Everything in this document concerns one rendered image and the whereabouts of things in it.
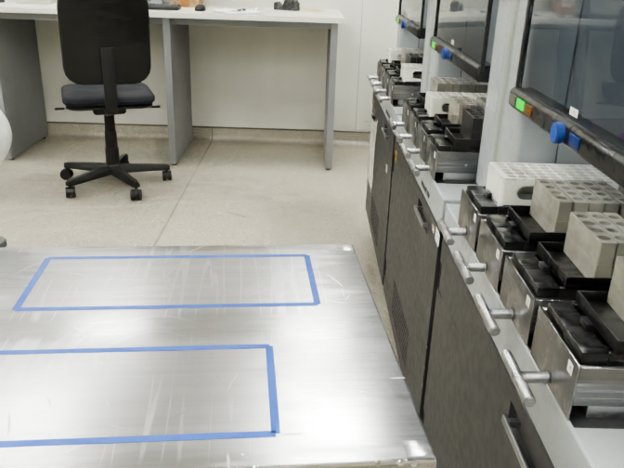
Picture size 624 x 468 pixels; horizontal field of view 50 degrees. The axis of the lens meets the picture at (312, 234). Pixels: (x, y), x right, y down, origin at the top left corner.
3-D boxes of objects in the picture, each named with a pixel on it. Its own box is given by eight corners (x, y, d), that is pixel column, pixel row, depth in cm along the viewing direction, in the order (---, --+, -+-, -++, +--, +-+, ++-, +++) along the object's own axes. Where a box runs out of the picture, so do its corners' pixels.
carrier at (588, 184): (612, 242, 99) (620, 204, 97) (599, 241, 99) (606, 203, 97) (583, 214, 110) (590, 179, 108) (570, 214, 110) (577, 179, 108)
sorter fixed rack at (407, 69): (482, 83, 241) (484, 65, 239) (488, 88, 232) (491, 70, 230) (399, 80, 241) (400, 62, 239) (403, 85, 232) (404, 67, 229)
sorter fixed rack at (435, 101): (528, 116, 190) (531, 94, 188) (539, 124, 181) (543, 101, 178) (423, 113, 190) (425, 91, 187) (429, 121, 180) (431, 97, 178)
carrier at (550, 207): (566, 240, 99) (574, 202, 97) (552, 240, 99) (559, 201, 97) (540, 213, 110) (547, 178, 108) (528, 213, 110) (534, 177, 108)
